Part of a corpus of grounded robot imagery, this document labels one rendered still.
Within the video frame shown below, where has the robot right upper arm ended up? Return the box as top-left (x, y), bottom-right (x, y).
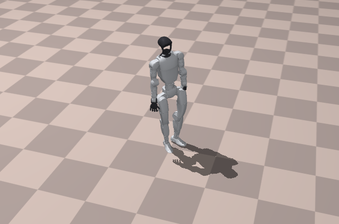
top-left (149, 59), bottom-right (159, 86)

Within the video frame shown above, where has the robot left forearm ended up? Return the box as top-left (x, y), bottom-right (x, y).
top-left (180, 74), bottom-right (187, 89)

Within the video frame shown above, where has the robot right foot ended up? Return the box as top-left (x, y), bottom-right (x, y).
top-left (163, 140), bottom-right (173, 153)

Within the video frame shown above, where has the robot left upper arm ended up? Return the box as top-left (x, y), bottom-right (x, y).
top-left (175, 51), bottom-right (187, 76)

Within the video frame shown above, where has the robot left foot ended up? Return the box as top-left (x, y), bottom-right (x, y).
top-left (171, 135), bottom-right (186, 147)

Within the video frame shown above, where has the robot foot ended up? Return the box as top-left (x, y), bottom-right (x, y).
top-left (163, 140), bottom-right (173, 153)
top-left (171, 135), bottom-right (186, 147)

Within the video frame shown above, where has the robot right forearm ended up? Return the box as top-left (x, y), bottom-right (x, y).
top-left (150, 80), bottom-right (157, 102)

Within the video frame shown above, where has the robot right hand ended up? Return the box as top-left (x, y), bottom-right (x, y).
top-left (150, 98), bottom-right (160, 112)

